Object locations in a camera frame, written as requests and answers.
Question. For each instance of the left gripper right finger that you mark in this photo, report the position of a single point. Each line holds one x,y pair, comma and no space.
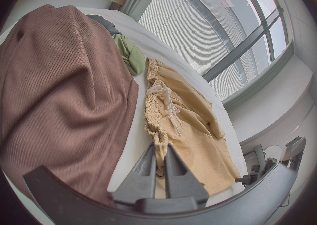
190,189

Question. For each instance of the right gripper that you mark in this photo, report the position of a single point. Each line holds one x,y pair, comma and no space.
251,177

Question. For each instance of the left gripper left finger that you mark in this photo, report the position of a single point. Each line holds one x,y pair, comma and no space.
128,189

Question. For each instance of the tan shorts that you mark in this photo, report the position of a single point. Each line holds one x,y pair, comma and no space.
193,132

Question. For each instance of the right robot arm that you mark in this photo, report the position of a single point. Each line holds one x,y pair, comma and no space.
294,146

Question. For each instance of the bed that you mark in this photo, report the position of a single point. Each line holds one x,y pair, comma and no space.
158,45

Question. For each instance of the brown garment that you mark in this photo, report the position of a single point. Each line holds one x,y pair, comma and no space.
62,83

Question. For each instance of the green garment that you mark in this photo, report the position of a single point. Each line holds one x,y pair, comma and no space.
131,53

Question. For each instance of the window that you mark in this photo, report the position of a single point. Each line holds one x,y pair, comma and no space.
198,21

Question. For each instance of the black garment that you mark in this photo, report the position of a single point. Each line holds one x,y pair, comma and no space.
109,24

